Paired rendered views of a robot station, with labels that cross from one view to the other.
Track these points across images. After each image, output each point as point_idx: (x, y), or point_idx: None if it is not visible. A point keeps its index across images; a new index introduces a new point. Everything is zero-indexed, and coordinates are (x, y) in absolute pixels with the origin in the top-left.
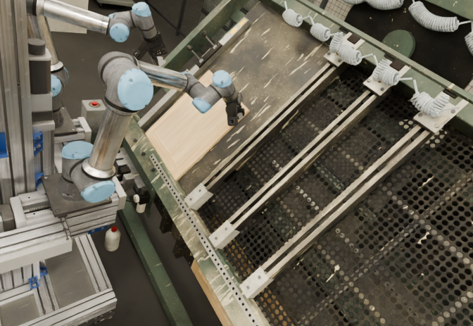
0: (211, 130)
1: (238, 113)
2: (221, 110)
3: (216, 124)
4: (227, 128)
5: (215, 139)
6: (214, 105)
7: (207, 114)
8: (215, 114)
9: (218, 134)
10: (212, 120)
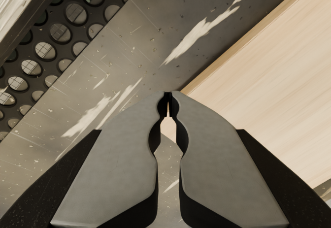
0: (322, 43)
1: (125, 214)
2: (262, 120)
3: (294, 68)
4: (249, 47)
5: None
6: (282, 135)
7: (312, 109)
8: (285, 109)
9: (299, 16)
10: (304, 88)
